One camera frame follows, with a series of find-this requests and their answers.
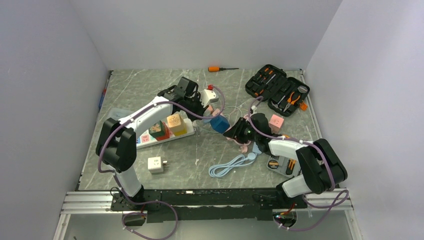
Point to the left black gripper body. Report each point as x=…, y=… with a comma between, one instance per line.
x=195, y=104

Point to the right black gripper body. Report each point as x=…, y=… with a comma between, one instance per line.
x=244, y=132

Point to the blue cube socket adapter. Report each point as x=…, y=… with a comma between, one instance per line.
x=219, y=124

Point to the beige orange cube adapter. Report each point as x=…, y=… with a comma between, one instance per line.
x=174, y=120

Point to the pink cube socket adapter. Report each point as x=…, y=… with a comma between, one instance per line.
x=275, y=123

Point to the salmon pink usb charger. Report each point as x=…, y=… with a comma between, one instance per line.
x=210, y=111

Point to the red cube socket adapter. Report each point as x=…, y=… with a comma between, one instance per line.
x=163, y=133

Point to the green cube socket adapter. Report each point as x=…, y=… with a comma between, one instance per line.
x=154, y=128

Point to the black tool case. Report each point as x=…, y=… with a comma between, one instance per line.
x=275, y=87

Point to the grey tool case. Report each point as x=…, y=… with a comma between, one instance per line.
x=291, y=168

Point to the white power strip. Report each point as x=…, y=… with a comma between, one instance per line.
x=146, y=139

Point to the clear plastic screw box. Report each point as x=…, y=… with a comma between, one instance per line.
x=114, y=113

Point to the white cube socket adapter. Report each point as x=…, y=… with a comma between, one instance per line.
x=156, y=165

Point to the light blue power strip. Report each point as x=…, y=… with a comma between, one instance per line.
x=255, y=149

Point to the yellow cube socket adapter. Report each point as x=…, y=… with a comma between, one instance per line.
x=179, y=130

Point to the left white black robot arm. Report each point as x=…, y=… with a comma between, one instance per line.
x=117, y=147

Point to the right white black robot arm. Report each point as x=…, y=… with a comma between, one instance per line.
x=321, y=169

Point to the orange tape measure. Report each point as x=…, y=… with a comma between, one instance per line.
x=273, y=164

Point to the orange pliers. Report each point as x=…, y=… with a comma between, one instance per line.
x=293, y=98

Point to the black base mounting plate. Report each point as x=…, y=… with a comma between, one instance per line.
x=209, y=204

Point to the blue red pen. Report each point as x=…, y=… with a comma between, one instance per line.
x=102, y=96

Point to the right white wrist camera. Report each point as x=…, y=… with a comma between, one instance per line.
x=253, y=110

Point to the orange handled screwdriver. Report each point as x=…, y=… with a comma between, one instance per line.
x=214, y=69

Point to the aluminium rail frame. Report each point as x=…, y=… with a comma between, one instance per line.
x=99, y=202

